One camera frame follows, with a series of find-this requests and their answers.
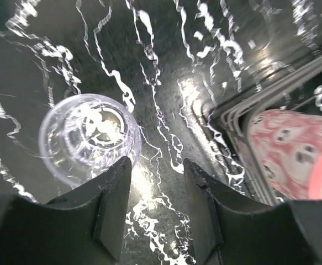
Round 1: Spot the black marble pattern mat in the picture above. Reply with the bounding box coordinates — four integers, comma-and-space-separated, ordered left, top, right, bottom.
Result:
0, 1, 322, 264

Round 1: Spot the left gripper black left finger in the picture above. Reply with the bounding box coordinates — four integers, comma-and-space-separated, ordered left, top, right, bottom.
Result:
0, 157, 132, 264

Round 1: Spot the wire dish rack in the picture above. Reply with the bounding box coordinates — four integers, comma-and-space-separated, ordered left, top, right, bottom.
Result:
212, 55, 322, 205

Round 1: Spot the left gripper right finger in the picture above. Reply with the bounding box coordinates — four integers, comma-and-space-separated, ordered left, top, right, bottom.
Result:
183, 159, 322, 264

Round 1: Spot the clear glass cup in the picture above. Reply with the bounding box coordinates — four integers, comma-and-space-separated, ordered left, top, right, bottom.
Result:
38, 94, 142, 189

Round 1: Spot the pink cup brown lid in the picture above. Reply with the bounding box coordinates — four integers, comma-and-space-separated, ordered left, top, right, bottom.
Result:
248, 109, 322, 199

